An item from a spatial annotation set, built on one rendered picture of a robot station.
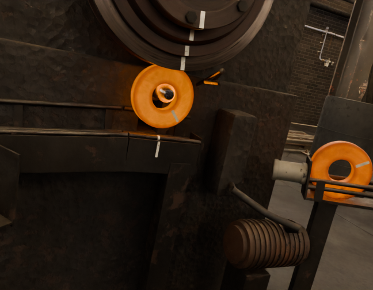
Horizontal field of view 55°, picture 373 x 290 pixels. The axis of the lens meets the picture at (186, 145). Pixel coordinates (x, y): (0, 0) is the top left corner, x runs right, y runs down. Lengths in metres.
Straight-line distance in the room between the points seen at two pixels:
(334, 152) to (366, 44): 4.11
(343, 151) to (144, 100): 0.54
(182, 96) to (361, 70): 4.29
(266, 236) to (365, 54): 4.27
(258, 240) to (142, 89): 0.47
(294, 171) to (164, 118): 0.38
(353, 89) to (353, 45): 0.61
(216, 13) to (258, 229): 0.54
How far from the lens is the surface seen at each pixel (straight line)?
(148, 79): 0.86
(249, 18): 0.93
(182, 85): 0.89
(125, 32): 0.82
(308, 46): 9.15
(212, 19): 0.80
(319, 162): 1.02
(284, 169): 1.00
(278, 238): 0.99
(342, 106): 3.43
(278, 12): 1.19
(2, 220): 0.64
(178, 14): 0.77
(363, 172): 1.05
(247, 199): 0.97
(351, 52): 5.26
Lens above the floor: 0.90
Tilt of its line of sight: 13 degrees down
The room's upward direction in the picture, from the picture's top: 12 degrees clockwise
